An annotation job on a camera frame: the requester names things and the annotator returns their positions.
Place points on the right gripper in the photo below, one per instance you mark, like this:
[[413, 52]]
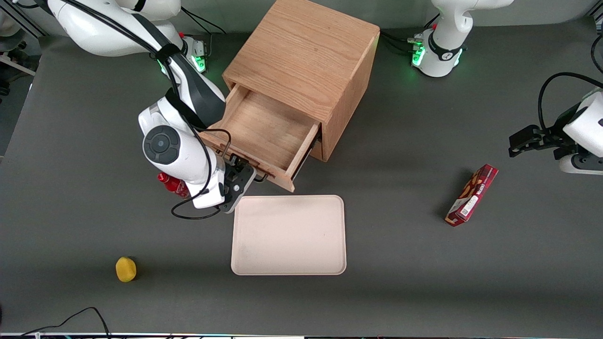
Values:
[[234, 168]]

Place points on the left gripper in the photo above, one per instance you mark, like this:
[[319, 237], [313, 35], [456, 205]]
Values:
[[552, 138]]

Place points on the wooden drawer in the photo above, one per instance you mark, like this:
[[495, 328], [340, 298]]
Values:
[[264, 127]]

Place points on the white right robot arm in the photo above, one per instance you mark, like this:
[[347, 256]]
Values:
[[94, 28]]

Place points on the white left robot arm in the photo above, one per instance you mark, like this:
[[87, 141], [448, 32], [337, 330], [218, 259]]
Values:
[[443, 47]]

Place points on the wooden drawer cabinet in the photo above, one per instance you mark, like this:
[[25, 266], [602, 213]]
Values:
[[306, 47]]

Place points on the cream plastic tray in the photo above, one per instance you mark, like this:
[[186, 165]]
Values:
[[288, 235]]

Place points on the red soda bottle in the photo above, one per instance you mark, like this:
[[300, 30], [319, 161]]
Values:
[[173, 184]]

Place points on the red tartan shortbread box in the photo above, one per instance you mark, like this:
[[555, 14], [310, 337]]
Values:
[[472, 194]]

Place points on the yellow lemon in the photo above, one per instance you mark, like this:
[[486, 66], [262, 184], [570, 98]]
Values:
[[126, 269]]

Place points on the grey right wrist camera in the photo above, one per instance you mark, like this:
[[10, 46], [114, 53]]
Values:
[[238, 188]]

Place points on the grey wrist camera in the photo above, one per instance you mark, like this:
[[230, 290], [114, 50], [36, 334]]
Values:
[[582, 165], [238, 188]]

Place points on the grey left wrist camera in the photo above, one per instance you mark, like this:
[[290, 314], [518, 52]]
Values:
[[582, 165]]

